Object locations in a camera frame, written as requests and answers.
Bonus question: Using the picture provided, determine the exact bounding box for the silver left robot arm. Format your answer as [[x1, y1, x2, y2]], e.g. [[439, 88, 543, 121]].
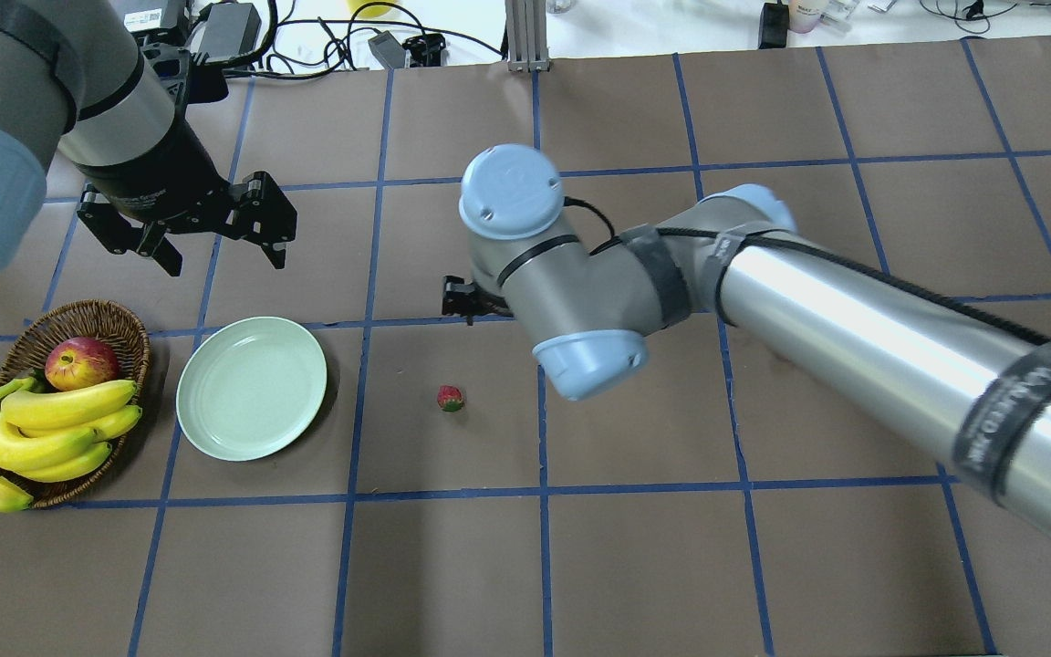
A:
[[0, 1, 297, 278]]

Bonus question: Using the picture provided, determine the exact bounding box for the red apple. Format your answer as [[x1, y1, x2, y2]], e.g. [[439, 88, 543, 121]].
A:
[[43, 336, 120, 391]]

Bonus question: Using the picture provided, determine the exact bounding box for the black power adapter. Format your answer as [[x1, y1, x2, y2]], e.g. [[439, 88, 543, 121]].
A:
[[756, 1, 791, 50]]

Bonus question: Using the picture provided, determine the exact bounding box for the light green plate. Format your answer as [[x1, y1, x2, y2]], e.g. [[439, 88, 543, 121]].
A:
[[176, 317, 329, 461]]

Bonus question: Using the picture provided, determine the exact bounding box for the aluminium frame post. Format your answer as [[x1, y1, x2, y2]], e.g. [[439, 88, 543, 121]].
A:
[[504, 0, 552, 71]]

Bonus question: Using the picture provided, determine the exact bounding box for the yellow banana bunch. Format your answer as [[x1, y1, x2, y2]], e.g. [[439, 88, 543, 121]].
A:
[[0, 378, 143, 513]]

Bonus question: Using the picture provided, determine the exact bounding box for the white paper cup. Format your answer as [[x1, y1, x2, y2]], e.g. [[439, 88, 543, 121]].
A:
[[787, 0, 830, 34]]

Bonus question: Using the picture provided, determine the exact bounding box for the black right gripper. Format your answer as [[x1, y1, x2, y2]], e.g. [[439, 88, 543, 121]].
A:
[[441, 276, 510, 325]]

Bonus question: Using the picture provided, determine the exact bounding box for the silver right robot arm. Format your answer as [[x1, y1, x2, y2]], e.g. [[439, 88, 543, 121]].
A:
[[442, 144, 1051, 539]]

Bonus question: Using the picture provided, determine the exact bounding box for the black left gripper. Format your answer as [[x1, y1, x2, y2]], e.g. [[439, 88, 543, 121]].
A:
[[77, 120, 297, 278]]

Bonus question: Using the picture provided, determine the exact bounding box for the black power brick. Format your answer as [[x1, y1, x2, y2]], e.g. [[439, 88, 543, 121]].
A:
[[191, 1, 262, 68]]

